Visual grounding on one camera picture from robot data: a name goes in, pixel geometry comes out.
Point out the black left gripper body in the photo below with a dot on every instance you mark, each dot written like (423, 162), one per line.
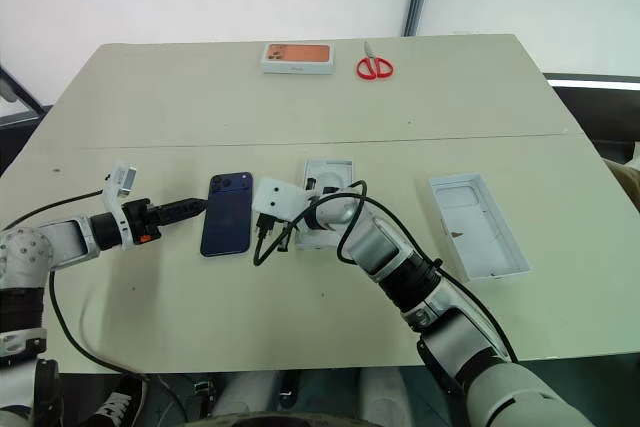
(142, 224)

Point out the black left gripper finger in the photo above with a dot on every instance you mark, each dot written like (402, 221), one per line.
(180, 215)
(182, 207)

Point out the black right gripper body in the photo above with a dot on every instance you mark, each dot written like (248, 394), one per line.
(282, 242)

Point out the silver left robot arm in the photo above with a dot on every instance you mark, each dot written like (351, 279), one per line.
(65, 239)

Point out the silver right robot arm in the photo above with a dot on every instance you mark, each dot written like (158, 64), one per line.
(450, 327)

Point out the white phone box base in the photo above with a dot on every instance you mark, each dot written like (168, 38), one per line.
(327, 172)

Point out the phone box with orange print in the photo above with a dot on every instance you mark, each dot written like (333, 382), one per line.
(298, 58)

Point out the white phone box lid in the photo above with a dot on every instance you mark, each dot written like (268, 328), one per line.
(480, 232)

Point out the dark blue smartphone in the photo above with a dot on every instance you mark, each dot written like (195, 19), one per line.
(226, 217)

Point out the black and white shoe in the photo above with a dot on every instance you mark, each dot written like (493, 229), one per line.
(117, 402)

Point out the dark bench with white edge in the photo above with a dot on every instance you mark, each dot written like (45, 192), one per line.
(600, 102)

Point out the brown object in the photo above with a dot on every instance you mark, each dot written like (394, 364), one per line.
(625, 184)

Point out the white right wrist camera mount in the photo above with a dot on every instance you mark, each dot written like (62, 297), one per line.
(275, 197)

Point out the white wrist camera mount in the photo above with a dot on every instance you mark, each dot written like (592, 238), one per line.
(119, 182)
(275, 197)

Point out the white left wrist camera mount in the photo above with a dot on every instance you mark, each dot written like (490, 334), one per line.
(119, 182)

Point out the dark frame with glass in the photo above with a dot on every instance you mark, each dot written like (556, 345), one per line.
(20, 107)

